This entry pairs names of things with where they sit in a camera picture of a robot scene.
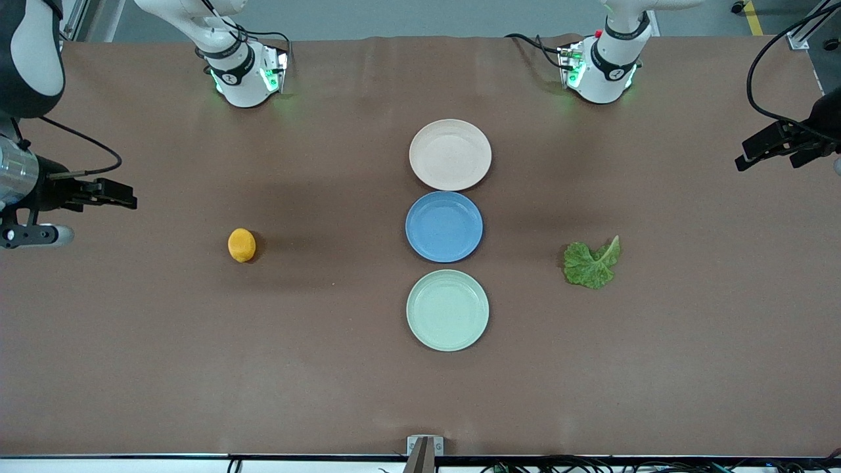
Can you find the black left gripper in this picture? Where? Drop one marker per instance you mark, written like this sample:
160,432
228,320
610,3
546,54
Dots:
826,120

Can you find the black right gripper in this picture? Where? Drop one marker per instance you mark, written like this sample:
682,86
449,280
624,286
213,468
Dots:
47,186

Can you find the yellow lemon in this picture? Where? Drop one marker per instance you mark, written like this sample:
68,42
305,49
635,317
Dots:
242,245

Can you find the green lettuce leaf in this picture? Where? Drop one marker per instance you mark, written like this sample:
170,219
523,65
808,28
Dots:
591,266

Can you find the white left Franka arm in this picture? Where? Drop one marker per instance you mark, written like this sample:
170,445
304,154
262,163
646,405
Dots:
608,75

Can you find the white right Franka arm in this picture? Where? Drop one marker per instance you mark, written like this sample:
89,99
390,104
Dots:
240,82

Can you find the dark grey side platform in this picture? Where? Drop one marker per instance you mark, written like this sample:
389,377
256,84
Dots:
829,62

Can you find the black caster wheel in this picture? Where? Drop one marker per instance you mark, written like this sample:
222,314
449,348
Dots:
740,6

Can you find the cream white round plate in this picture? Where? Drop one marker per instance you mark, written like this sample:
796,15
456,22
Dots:
450,154

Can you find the blue round plate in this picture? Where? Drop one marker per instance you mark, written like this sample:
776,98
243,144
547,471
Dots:
444,226

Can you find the pale green round plate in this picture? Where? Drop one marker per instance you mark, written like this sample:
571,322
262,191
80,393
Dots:
447,310

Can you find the aluminium frame profile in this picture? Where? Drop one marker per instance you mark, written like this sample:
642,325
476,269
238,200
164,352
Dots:
75,20
805,29

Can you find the white table edge rail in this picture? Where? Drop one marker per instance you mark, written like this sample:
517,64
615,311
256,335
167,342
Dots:
131,465

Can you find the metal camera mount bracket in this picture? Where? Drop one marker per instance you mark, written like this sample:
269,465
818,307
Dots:
424,453

